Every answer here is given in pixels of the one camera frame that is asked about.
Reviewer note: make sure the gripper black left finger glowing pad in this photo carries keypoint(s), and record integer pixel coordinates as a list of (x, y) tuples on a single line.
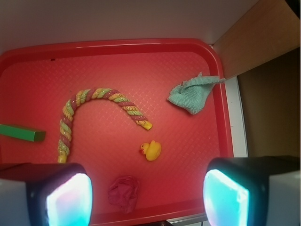
[(45, 195)]

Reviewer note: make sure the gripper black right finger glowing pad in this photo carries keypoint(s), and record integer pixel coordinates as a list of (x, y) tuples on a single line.
[(253, 191)]

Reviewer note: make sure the green rectangular block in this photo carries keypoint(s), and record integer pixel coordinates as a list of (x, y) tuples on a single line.
[(23, 133)]

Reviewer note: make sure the crumpled red paper ball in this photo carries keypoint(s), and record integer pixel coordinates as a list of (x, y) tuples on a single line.
[(123, 193)]

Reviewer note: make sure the yellow rubber duck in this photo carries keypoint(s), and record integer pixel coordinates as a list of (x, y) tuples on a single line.
[(151, 150)]

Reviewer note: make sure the teal folded cloth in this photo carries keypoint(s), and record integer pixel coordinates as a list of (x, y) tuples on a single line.
[(192, 94)]

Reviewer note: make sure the red plastic tray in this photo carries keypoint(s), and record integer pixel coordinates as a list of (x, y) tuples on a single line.
[(36, 82)]

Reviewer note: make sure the wooden side panel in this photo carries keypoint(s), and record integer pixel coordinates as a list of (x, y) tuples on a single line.
[(268, 30)]

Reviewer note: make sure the multicolour twisted rope toy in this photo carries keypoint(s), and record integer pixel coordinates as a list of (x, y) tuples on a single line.
[(83, 96)]

